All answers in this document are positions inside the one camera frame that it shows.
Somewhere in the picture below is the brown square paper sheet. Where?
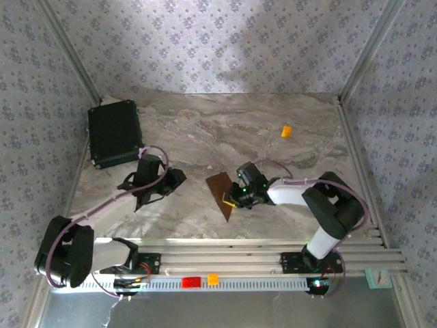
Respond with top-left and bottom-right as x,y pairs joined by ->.
206,172 -> 236,223

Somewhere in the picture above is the black hard case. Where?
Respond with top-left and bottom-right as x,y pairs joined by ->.
87,99 -> 147,170

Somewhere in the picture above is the black left controller board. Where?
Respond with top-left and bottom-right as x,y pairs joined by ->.
113,278 -> 151,297

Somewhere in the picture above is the black controller board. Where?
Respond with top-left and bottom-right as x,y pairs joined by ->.
305,277 -> 334,297
113,278 -> 151,297

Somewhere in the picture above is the black right controller board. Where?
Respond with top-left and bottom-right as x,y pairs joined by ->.
305,277 -> 334,297

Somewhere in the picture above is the small teal clock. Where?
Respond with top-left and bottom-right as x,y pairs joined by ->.
365,268 -> 392,290

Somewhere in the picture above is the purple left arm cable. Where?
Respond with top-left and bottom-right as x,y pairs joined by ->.
45,145 -> 171,301

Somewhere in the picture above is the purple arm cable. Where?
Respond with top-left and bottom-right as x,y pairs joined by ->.
254,159 -> 371,298
45,145 -> 171,301

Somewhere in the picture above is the aluminium rail frame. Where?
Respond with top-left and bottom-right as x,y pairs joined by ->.
39,237 -> 409,279

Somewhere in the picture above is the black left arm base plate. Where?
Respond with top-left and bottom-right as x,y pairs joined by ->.
128,251 -> 162,276

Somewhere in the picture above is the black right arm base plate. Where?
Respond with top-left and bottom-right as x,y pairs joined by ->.
280,251 -> 344,274

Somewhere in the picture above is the aluminium side rail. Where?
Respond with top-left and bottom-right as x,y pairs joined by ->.
53,136 -> 93,249
336,97 -> 390,249

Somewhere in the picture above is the grey slotted cable duct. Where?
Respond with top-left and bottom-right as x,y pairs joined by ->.
81,277 -> 310,293

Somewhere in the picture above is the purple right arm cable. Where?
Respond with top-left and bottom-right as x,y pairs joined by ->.
254,159 -> 371,298

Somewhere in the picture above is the aluminium corner post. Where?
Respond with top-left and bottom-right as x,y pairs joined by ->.
36,0 -> 102,105
339,0 -> 409,102

